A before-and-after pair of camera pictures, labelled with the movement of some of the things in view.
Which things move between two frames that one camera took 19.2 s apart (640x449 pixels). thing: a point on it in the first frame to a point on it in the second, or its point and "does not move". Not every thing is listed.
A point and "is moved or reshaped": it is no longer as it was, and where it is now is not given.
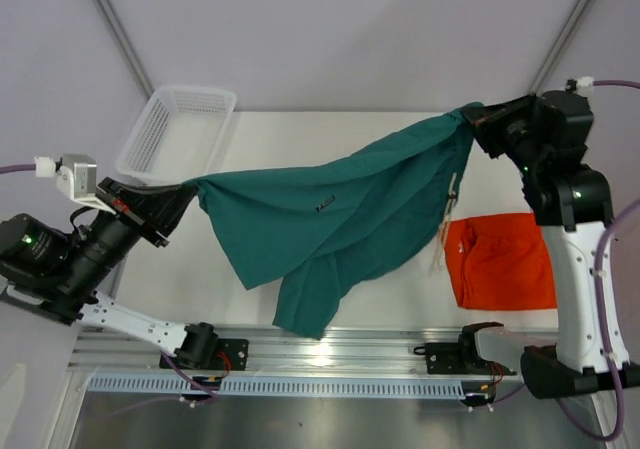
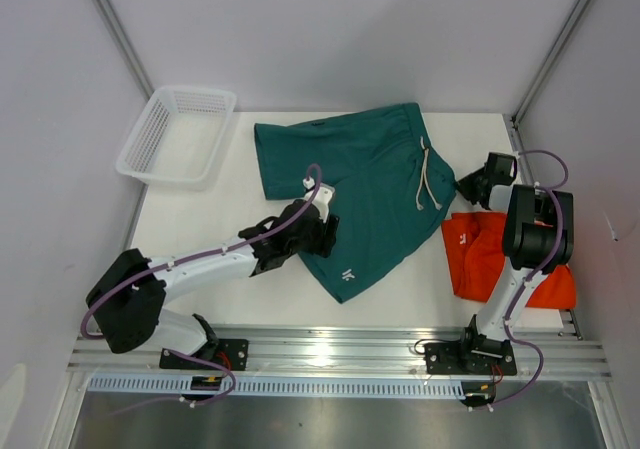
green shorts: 323,220 is moved or reshaped
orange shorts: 500,262 does not move
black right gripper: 488,121 to 463,185
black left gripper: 161,208 to 323,244
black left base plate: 232,354 does not move
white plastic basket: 179,136 does not move
